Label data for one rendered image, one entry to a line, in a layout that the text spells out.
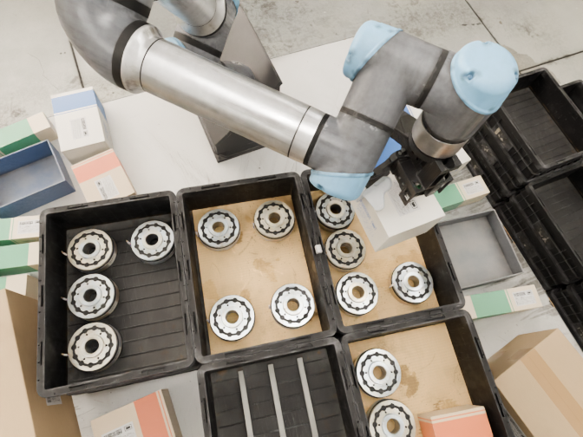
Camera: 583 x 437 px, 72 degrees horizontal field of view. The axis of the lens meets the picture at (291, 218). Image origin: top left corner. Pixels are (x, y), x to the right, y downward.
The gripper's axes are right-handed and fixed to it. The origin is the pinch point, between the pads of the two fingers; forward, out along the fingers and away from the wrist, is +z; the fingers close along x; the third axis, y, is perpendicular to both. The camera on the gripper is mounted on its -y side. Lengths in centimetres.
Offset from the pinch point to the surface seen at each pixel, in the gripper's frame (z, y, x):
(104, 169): 34, -44, -56
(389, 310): 28.3, 20.9, -0.8
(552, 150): 63, -12, 103
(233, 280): 28.4, 0.2, -33.2
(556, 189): 73, 2, 105
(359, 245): 25.4, 3.9, -1.4
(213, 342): 28, 12, -42
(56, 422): 31, 15, -78
